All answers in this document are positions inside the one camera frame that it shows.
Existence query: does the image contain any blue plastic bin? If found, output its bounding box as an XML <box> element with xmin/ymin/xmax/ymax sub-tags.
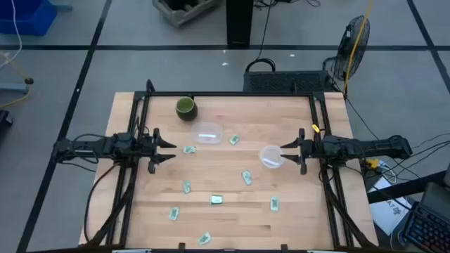
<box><xmin>0</xmin><ymin>0</ymin><xmax>58</xmax><ymax>37</ymax></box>

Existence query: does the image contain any backlit black keyboard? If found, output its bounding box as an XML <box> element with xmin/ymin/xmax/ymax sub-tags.
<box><xmin>402</xmin><ymin>202</ymin><xmax>450</xmax><ymax>253</ymax></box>

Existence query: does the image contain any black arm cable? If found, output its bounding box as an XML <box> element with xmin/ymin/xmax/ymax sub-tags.
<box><xmin>83</xmin><ymin>163</ymin><xmax>119</xmax><ymax>243</ymax></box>

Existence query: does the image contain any black aluminium table frame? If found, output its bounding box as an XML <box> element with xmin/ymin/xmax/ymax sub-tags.
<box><xmin>82</xmin><ymin>79</ymin><xmax>379</xmax><ymax>253</ymax></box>

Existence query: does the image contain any white floor cable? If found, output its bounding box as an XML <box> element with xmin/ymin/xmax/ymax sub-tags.
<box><xmin>0</xmin><ymin>0</ymin><xmax>23</xmax><ymax>70</ymax></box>

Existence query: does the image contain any tall black pillar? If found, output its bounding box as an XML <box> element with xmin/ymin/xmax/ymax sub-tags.
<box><xmin>226</xmin><ymin>0</ymin><xmax>255</xmax><ymax>49</ymax></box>

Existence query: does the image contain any grey crate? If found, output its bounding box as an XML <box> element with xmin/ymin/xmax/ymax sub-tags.
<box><xmin>151</xmin><ymin>0</ymin><xmax>224</xmax><ymax>28</ymax></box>

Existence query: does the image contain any dark grey flat device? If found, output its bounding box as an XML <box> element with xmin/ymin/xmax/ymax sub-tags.
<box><xmin>420</xmin><ymin>182</ymin><xmax>450</xmax><ymax>212</ymax></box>

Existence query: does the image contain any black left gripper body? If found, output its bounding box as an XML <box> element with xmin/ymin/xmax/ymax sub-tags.
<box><xmin>135</xmin><ymin>127</ymin><xmax>162</xmax><ymax>175</ymax></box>

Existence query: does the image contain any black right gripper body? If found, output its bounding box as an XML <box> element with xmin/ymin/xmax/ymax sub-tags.
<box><xmin>297</xmin><ymin>127</ymin><xmax>324</xmax><ymax>176</ymax></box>

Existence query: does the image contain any white paper sheet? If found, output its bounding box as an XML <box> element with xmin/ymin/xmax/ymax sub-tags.
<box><xmin>368</xmin><ymin>175</ymin><xmax>412</xmax><ymax>236</ymax></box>

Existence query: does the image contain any yellow hanging cable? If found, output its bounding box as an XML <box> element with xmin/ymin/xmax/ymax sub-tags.
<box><xmin>342</xmin><ymin>0</ymin><xmax>374</xmax><ymax>98</ymax></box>

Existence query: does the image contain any black metal beam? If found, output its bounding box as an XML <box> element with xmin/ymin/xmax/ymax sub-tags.
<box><xmin>367</xmin><ymin>170</ymin><xmax>447</xmax><ymax>205</ymax></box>

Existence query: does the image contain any green cup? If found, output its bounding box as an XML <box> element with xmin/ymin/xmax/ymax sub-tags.
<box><xmin>175</xmin><ymin>96</ymin><xmax>198</xmax><ymax>122</ymax></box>

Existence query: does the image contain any black standing fan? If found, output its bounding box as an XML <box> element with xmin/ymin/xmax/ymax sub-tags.
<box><xmin>332</xmin><ymin>14</ymin><xmax>371</xmax><ymax>82</ymax></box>

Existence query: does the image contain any black computer case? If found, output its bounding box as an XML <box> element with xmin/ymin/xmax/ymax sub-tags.
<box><xmin>242</xmin><ymin>70</ymin><xmax>333</xmax><ymax>94</ymax></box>

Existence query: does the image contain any clear rectangular plastic container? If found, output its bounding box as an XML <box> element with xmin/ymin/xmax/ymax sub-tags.
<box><xmin>191</xmin><ymin>121</ymin><xmax>225</xmax><ymax>145</ymax></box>

